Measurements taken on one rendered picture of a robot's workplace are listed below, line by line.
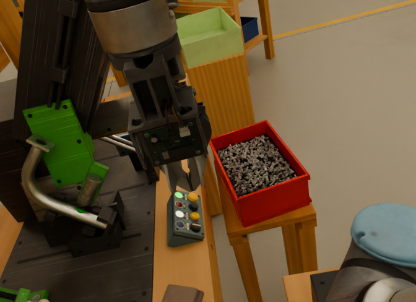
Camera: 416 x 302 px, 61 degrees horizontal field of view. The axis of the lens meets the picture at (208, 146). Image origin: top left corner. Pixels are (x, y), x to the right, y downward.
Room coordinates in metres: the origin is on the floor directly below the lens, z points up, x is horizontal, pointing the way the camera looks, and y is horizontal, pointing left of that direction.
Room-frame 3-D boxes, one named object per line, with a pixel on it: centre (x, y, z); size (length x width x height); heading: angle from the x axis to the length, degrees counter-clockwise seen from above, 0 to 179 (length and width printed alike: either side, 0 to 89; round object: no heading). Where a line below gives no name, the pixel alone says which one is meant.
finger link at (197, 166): (0.35, 0.02, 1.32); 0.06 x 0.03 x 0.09; 179
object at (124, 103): (0.95, 0.29, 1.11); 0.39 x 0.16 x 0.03; 86
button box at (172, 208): (0.67, 0.11, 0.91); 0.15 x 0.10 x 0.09; 176
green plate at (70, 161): (0.80, 0.34, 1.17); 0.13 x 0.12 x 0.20; 176
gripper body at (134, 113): (0.34, 0.04, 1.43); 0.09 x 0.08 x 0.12; 179
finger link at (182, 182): (0.35, 0.05, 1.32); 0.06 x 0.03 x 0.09; 179
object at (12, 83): (0.99, 0.53, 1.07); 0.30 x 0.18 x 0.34; 176
